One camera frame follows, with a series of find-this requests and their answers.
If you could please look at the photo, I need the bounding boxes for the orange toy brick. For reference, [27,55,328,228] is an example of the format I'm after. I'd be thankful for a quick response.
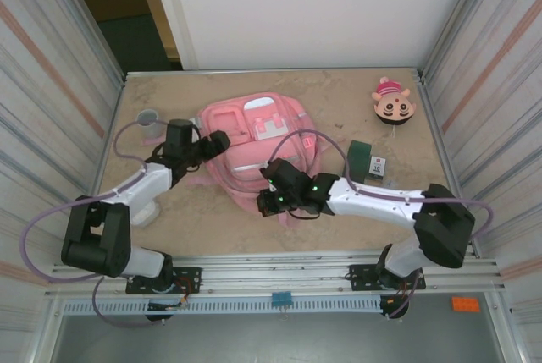
[451,295,482,313]

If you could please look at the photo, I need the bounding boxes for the dark green pencil case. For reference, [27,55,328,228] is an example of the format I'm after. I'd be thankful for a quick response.
[346,139,373,185]

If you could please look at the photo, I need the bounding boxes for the white slotted cable tray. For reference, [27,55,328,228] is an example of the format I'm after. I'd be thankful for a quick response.
[61,297,384,315]

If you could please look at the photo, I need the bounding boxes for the grey cup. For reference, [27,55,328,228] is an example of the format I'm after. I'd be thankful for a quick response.
[135,108,165,140]

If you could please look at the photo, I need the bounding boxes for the blue binder clip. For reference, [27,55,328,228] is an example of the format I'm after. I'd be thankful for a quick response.
[271,291,294,310]

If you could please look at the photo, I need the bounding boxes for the pink cartoon plush head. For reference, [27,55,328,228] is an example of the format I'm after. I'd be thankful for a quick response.
[371,75,418,128]

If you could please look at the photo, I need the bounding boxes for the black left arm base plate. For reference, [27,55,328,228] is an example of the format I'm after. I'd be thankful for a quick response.
[125,266,204,295]

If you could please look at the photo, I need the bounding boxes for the aluminium table frame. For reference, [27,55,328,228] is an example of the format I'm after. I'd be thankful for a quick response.
[46,69,509,299]

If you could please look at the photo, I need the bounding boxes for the striped curtain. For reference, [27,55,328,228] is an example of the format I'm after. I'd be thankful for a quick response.
[421,0,542,338]
[0,0,126,338]

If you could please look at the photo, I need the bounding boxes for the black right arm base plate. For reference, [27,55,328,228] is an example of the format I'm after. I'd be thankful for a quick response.
[347,264,426,293]

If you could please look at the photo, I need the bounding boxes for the white black card pack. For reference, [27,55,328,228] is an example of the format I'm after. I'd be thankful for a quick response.
[366,154,388,181]

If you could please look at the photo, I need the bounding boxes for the pink school backpack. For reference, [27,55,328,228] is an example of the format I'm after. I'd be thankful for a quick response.
[141,91,328,229]

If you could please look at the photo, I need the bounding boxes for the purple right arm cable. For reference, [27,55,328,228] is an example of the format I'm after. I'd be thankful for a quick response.
[269,129,495,321]

